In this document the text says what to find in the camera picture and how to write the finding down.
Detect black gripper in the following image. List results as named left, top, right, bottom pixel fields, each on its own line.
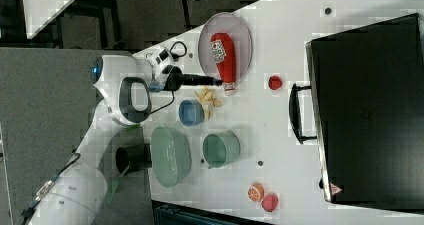
left=165, top=65, right=222, bottom=92

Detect red plush ketchup bottle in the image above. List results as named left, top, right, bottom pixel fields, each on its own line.
left=210, top=33, right=236, bottom=96

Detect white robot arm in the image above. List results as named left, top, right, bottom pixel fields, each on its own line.
left=22, top=55, right=223, bottom=225

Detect grey oval plate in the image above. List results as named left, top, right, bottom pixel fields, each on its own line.
left=197, top=12, right=253, bottom=82

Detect plush french fries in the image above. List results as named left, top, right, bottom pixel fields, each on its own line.
left=194, top=86, right=222, bottom=120

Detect blue cup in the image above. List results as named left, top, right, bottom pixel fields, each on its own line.
left=178, top=100, right=205, bottom=127

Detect green colander bowl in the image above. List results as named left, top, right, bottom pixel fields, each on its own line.
left=150, top=127, right=192, bottom=188

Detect green mug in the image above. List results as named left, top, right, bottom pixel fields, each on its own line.
left=202, top=130, right=241, bottom=168

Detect black cylinder lower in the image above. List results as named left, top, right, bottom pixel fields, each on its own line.
left=115, top=143, right=152, bottom=173

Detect red plush strawberry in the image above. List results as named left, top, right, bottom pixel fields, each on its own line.
left=268, top=75, right=283, bottom=90

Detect green tape strip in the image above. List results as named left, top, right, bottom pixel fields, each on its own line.
left=105, top=166, right=130, bottom=203

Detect orange slice toy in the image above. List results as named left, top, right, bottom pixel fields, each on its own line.
left=247, top=182, right=265, bottom=202

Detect dark teal crate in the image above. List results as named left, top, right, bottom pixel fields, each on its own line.
left=153, top=204, right=268, bottom=225

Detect red plush fruit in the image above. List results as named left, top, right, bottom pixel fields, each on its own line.
left=261, top=193, right=279, bottom=212

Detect white side table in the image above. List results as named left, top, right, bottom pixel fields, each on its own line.
left=22, top=0, right=75, bottom=39

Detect black toaster oven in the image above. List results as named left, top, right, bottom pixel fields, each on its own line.
left=306, top=13, right=424, bottom=213

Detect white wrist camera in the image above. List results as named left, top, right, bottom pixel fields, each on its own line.
left=147, top=46, right=175, bottom=73

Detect black oven handle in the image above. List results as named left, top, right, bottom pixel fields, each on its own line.
left=289, top=84, right=317, bottom=144

